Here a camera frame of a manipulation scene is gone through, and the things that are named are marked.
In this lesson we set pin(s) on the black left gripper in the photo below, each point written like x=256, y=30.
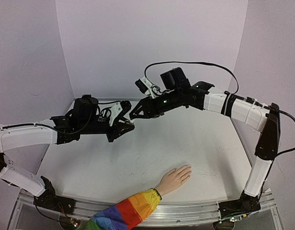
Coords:
x=119, y=127

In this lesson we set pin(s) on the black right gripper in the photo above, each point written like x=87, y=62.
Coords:
x=147, y=107

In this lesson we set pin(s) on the glitter nail polish bottle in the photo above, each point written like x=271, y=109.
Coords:
x=129, y=123

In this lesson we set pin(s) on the rainbow sleeve forearm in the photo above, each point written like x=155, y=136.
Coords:
x=126, y=214

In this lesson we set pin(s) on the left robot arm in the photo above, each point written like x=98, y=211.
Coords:
x=85, y=118

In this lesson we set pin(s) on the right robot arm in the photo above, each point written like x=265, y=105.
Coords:
x=205, y=96

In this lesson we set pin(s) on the mannequin hand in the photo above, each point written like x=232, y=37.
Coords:
x=174, y=179

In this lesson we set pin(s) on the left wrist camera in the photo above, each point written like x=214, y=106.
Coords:
x=118, y=109

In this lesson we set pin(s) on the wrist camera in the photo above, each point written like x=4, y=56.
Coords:
x=148, y=88
x=118, y=109

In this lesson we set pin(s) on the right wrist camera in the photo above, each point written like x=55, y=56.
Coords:
x=148, y=88

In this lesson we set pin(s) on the aluminium back table rail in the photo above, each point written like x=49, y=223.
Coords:
x=118, y=99

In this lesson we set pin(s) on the aluminium front rail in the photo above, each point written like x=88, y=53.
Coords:
x=74, y=214

